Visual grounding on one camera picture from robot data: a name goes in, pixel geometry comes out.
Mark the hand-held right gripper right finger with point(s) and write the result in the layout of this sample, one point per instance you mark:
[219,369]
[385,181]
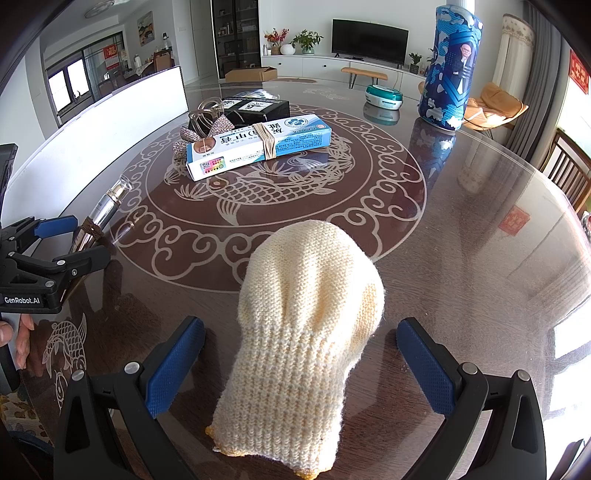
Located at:
[429,369]

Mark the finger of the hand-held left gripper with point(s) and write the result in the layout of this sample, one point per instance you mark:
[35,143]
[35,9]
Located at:
[57,226]
[87,261]

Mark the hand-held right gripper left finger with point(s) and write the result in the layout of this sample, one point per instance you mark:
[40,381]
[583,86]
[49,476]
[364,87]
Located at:
[175,369]

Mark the silver cosmetic bottle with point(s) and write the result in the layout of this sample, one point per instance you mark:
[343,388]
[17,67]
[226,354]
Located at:
[104,214]

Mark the white cardboard container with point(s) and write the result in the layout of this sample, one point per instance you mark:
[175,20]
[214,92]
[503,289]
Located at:
[115,115]

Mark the cream knitted glove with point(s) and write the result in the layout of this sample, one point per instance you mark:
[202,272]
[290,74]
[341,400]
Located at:
[300,323]

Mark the person's left hand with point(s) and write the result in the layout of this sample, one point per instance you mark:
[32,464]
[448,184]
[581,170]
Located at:
[25,341]

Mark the floral cloth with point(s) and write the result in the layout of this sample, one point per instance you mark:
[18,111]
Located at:
[14,410]

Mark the glass balcony door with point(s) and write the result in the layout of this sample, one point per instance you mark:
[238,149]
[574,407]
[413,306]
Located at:
[69,83]

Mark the red door sign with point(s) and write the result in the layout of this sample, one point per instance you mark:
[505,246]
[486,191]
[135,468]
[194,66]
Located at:
[113,57]

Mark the rhinestone bow hair clip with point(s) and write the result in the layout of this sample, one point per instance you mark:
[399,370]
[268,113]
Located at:
[217,127]

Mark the round ceiling lamp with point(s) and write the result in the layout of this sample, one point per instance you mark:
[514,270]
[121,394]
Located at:
[99,8]

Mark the black rectangular box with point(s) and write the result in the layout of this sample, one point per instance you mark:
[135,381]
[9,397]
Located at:
[272,110]

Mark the slatted wooden chair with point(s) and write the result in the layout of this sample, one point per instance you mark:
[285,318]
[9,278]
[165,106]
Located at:
[570,170]

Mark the blue and white toothpaste box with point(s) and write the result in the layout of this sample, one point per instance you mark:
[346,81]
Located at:
[295,134]

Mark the brown cardboard box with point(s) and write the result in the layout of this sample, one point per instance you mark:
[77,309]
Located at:
[251,74]

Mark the dark glass display cabinet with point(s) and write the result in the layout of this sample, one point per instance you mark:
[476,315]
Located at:
[235,37]

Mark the orange rocking chair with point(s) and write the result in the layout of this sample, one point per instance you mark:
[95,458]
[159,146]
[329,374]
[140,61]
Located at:
[496,104]

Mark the teal and white cream jar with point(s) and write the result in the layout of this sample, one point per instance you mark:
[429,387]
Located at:
[383,96]

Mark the blue patterned can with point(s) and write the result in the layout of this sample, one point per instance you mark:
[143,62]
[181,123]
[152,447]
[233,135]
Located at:
[450,83]

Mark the red flower arrangement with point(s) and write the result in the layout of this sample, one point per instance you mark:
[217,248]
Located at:
[275,39]

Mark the white round vase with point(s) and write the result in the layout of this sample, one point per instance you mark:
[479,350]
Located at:
[287,49]

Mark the white television cabinet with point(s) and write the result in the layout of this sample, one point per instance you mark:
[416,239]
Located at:
[314,62]

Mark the wooden bench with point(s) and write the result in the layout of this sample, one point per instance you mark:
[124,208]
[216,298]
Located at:
[364,71]

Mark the grey curtain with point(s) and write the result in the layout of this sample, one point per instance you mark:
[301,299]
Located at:
[540,83]

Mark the small potted plant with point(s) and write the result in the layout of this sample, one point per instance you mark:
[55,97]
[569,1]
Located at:
[414,60]

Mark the green potted plant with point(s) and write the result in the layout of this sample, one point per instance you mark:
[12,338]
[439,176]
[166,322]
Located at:
[307,41]

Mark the red window decoration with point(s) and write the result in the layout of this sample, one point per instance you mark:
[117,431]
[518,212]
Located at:
[581,71]

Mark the black flat television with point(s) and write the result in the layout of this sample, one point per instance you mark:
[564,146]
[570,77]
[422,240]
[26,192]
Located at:
[369,39]

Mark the framed wall painting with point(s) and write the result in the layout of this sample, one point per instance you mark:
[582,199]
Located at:
[145,27]

